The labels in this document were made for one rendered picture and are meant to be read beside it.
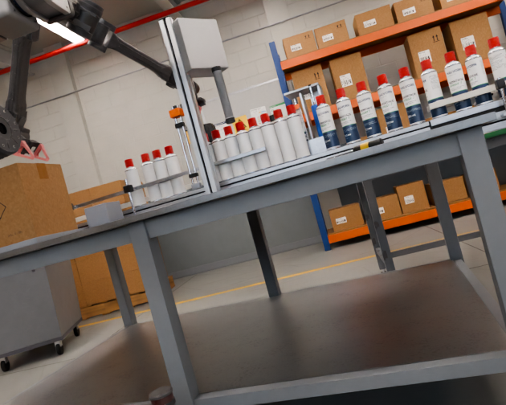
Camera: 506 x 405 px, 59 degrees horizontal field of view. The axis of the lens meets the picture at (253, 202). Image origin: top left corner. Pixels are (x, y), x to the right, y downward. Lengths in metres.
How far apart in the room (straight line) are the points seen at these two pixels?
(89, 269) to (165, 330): 3.87
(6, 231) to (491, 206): 1.53
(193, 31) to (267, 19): 4.67
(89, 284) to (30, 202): 3.66
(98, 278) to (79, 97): 2.93
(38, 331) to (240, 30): 4.48
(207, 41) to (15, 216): 0.92
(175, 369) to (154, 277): 0.30
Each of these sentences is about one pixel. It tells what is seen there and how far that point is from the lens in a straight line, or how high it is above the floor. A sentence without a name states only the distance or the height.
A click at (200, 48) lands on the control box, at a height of 1.36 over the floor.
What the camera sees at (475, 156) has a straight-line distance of 1.26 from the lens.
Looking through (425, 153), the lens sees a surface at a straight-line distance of 1.25.
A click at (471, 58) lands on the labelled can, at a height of 1.04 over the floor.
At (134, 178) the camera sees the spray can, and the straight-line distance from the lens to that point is 1.94.
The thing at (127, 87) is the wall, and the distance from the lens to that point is 6.81.
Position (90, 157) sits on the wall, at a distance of 6.84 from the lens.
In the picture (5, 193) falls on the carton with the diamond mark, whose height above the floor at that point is 1.03.
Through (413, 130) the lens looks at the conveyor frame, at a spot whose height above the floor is 0.86.
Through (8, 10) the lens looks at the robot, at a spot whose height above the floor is 1.38.
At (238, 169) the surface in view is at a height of 0.91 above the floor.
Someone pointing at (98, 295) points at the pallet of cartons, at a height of 0.23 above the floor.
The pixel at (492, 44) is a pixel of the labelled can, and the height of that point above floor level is 1.06.
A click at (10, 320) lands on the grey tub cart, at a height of 0.39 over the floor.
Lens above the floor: 0.77
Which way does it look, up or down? level
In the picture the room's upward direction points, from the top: 15 degrees counter-clockwise
